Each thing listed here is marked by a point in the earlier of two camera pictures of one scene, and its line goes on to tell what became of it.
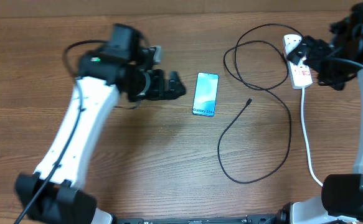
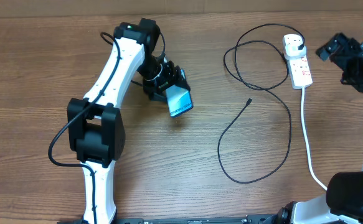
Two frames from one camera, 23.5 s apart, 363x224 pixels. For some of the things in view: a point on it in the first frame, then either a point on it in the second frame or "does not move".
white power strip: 300,74 does not move
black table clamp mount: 255,219 does not move
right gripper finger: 300,51 → 324,52
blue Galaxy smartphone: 205,93 → 179,100
